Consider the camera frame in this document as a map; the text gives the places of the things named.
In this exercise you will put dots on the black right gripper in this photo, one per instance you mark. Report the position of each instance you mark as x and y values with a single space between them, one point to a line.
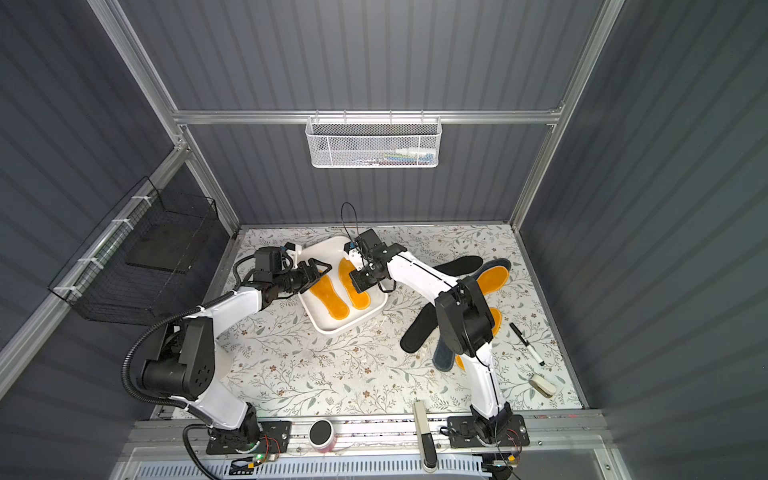
365 275

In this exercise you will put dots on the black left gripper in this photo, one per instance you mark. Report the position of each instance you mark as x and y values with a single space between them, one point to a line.
303 276

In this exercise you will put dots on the orange insole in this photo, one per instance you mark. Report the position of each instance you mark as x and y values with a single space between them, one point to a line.
325 292
497 318
493 279

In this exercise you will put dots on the orange insole box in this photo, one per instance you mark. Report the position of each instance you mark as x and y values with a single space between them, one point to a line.
360 301

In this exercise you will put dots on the black insole front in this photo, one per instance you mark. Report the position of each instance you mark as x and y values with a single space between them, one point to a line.
420 329

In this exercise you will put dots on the black insole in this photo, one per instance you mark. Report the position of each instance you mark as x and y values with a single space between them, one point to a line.
420 329
461 266

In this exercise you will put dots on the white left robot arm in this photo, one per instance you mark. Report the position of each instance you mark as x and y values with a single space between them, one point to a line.
173 362

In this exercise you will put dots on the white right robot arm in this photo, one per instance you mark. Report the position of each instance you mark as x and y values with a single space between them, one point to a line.
464 320

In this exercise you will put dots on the white plastic storage box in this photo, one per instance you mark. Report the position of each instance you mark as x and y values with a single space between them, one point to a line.
332 251

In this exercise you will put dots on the black insole back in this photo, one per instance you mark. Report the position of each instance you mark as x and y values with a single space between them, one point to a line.
461 266

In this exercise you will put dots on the grey fleece insole front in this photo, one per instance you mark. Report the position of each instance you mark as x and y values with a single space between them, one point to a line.
443 358

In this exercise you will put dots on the white tape roll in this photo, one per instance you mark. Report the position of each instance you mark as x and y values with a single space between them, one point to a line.
223 362

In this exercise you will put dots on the black round speaker puck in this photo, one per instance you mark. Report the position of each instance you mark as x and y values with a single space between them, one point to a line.
322 436

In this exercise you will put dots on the black marker pen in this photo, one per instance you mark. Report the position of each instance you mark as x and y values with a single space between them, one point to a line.
529 347

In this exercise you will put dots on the white black handheld scraper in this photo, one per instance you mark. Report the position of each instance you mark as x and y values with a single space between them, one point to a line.
427 448

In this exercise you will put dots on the white eraser block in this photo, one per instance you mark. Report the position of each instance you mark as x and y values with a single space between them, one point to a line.
543 386

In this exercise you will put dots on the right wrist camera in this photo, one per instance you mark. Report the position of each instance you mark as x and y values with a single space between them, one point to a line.
367 244

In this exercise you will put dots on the white wire wall basket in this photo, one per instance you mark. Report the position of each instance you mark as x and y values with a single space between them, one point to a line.
390 141

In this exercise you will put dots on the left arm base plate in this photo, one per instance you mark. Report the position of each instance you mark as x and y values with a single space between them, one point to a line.
269 438

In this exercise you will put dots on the black wire side basket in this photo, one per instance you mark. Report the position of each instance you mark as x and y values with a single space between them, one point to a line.
152 262

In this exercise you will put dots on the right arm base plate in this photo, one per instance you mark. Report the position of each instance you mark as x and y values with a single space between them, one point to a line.
465 432

